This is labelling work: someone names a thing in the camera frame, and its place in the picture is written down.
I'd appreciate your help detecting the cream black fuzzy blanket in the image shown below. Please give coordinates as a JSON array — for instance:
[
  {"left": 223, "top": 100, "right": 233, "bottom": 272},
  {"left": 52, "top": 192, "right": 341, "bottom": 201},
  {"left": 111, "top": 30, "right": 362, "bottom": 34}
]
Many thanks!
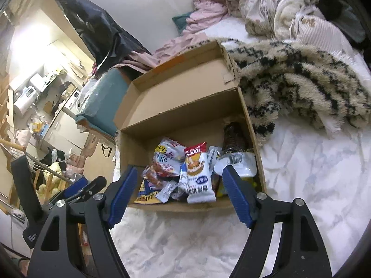
[{"left": 215, "top": 38, "right": 370, "bottom": 143}]

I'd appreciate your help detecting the teal pillow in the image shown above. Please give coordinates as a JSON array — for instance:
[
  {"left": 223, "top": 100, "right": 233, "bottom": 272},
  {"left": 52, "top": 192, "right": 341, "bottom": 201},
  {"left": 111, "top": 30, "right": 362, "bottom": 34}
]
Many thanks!
[{"left": 172, "top": 11, "right": 192, "bottom": 35}]

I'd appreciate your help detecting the pink crumpled bedding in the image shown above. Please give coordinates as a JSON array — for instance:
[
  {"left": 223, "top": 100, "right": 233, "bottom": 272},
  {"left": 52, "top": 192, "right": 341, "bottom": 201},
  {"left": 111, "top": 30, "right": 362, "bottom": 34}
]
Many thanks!
[{"left": 122, "top": 0, "right": 229, "bottom": 73}]

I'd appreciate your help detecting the cream crumpled bedding pile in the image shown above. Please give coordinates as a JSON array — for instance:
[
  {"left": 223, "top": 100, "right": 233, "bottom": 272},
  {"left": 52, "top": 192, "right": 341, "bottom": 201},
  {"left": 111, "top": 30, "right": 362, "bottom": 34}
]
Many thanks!
[{"left": 226, "top": 0, "right": 356, "bottom": 57}]

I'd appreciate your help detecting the colourful red chip bag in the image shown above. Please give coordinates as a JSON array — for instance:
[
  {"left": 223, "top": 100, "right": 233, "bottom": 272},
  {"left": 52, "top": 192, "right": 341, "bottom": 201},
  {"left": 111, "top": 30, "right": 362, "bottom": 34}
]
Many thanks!
[{"left": 152, "top": 137, "right": 186, "bottom": 178}]

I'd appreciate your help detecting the white water heater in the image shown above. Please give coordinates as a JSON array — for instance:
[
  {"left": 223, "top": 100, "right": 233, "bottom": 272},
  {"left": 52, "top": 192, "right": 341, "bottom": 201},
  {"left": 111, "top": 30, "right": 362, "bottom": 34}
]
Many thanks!
[{"left": 13, "top": 86, "right": 38, "bottom": 117}]

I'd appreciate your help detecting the black plastic bag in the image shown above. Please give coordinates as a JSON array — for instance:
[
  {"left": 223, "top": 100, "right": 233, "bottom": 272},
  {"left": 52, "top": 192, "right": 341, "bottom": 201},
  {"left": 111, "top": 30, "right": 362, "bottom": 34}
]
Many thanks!
[{"left": 55, "top": 0, "right": 149, "bottom": 74}]

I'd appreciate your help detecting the yellow wooden furniture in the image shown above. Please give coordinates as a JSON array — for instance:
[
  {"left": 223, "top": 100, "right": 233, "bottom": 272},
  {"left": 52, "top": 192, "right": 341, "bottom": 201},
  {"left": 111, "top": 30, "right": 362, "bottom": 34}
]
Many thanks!
[{"left": 33, "top": 162, "right": 69, "bottom": 204}]

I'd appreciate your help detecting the white floral bear duvet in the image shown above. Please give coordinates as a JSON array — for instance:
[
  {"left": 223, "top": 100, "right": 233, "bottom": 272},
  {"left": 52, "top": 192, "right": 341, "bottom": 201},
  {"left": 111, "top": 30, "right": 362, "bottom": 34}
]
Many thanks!
[{"left": 109, "top": 17, "right": 371, "bottom": 278}]

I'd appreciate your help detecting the dark clothes pile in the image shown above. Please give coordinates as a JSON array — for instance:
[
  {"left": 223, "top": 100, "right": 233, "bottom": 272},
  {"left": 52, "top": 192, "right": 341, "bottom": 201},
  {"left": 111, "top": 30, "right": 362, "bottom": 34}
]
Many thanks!
[{"left": 317, "top": 0, "right": 366, "bottom": 46}]

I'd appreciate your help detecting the blue silver snack packet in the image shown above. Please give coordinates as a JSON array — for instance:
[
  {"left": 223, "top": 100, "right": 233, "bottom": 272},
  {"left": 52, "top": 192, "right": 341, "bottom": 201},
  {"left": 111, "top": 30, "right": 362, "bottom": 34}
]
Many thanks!
[{"left": 156, "top": 180, "right": 178, "bottom": 203}]

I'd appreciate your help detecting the clear yellow-label snack packet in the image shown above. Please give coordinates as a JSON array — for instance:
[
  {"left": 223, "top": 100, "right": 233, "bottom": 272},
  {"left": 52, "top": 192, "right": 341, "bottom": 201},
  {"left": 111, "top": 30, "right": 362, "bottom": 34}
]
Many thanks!
[{"left": 213, "top": 122, "right": 257, "bottom": 179}]

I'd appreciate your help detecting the brown cardboard box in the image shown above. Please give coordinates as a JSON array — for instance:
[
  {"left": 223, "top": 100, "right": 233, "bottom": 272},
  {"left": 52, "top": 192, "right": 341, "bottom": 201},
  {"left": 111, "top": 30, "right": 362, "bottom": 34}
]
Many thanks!
[{"left": 114, "top": 41, "right": 267, "bottom": 192}]

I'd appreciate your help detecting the teal upholstered chair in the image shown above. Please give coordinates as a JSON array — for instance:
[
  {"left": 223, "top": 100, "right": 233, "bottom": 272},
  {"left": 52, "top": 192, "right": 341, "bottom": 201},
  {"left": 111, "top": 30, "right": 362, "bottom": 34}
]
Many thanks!
[{"left": 75, "top": 68, "right": 131, "bottom": 138}]

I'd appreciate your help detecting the red white cake snack packet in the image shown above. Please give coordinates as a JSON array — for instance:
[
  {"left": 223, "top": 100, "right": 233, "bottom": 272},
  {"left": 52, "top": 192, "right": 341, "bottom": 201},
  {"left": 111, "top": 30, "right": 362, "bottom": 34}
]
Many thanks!
[{"left": 184, "top": 142, "right": 216, "bottom": 204}]

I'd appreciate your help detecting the white washing machine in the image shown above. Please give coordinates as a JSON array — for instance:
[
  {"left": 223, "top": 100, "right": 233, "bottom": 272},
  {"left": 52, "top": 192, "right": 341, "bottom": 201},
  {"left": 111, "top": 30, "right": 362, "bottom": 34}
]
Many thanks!
[{"left": 62, "top": 89, "right": 80, "bottom": 118}]

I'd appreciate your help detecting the blue gold snack packet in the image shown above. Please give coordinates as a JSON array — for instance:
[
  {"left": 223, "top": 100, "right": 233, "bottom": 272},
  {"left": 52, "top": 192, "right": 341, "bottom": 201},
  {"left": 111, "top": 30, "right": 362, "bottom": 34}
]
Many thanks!
[{"left": 134, "top": 178, "right": 162, "bottom": 205}]

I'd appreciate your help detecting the clear fried twist packet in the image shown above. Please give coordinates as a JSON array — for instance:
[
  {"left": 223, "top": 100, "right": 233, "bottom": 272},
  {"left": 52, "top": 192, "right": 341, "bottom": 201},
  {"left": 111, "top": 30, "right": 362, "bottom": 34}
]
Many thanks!
[{"left": 141, "top": 164, "right": 163, "bottom": 190}]

